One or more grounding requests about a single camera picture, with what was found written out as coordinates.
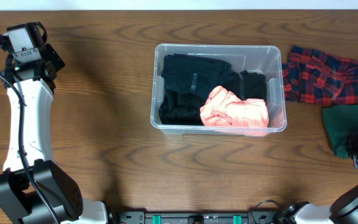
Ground green garment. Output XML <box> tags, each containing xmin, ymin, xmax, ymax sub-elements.
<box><xmin>322</xmin><ymin>105</ymin><xmax>358</xmax><ymax>159</ymax></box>

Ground red plaid flannel shirt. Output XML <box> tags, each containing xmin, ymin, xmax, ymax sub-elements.
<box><xmin>282</xmin><ymin>46</ymin><xmax>358</xmax><ymax>105</ymax></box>

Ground black jeans with zipper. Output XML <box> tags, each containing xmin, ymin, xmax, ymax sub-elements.
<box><xmin>158</xmin><ymin>90</ymin><xmax>205</xmax><ymax>126</ymax></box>

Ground pink garment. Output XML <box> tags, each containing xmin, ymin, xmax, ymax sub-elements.
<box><xmin>200</xmin><ymin>86</ymin><xmax>269</xmax><ymax>128</ymax></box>

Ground dark garment with tape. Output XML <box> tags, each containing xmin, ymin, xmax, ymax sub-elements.
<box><xmin>161</xmin><ymin>54</ymin><xmax>235</xmax><ymax>100</ymax></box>

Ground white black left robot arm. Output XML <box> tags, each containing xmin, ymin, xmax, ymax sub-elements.
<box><xmin>0</xmin><ymin>44</ymin><xmax>114</xmax><ymax>223</ymax></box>

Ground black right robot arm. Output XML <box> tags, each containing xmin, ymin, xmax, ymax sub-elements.
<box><xmin>276</xmin><ymin>132</ymin><xmax>358</xmax><ymax>224</ymax></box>

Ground clear plastic storage bin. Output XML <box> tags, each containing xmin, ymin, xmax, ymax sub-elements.
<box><xmin>150</xmin><ymin>44</ymin><xmax>287</xmax><ymax>137</ymax></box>

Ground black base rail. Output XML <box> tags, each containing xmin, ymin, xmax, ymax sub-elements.
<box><xmin>118</xmin><ymin>211</ymin><xmax>277</xmax><ymax>224</ymax></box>

